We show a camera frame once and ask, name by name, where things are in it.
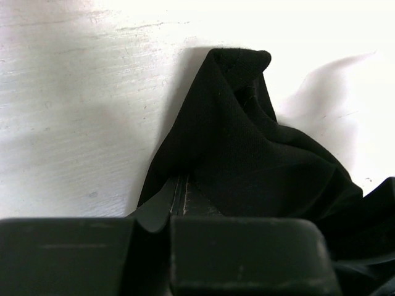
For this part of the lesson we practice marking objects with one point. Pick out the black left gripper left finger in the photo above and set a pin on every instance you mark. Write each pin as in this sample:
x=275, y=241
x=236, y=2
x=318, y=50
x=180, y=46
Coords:
x=89, y=256

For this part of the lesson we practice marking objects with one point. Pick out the black skirt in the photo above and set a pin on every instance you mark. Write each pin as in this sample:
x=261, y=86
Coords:
x=227, y=141

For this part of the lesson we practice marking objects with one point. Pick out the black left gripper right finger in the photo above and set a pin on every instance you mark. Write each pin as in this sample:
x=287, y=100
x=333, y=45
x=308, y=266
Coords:
x=216, y=255

